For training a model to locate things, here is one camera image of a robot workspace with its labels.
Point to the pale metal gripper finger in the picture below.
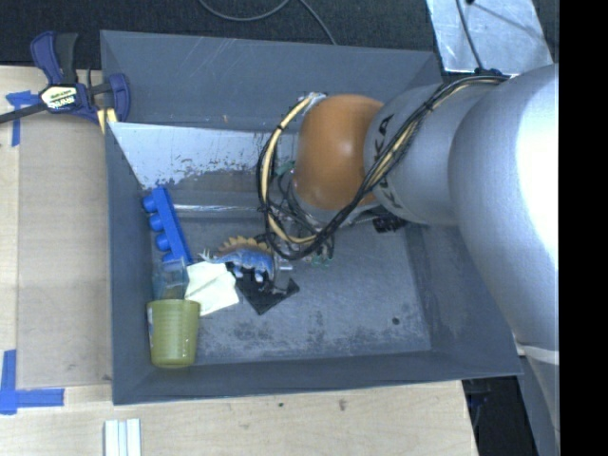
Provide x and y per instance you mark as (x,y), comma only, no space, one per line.
(283,273)

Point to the black flat square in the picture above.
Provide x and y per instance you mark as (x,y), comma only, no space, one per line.
(271,298)

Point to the blue toy dinosaur orange plates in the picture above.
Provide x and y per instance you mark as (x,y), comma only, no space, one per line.
(244,257)

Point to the grey metal bin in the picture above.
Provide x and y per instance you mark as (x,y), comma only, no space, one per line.
(332,311)

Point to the pale yellow cloth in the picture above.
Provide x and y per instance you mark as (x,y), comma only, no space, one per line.
(211,288)

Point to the clear glass cup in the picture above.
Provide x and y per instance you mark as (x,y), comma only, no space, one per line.
(168,278)

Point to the olive green plastic cup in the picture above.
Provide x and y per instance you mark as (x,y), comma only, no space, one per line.
(173,333)

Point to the blue toy brick with pegs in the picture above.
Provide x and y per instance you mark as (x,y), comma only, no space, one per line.
(166,221)

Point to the pale wood flat board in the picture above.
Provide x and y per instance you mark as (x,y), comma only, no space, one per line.
(62,254)

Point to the black cylinder on white bracket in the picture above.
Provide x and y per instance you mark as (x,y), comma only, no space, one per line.
(388,223)

